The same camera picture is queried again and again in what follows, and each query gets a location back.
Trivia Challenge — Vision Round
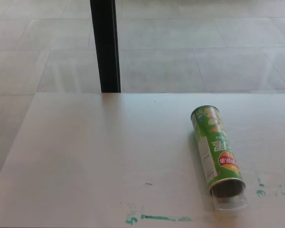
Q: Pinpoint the green cylindrical chips can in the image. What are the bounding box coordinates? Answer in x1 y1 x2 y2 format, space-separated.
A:
190 105 247 199

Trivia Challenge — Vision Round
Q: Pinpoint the black vertical post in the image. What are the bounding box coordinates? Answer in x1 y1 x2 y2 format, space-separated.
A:
90 0 122 94

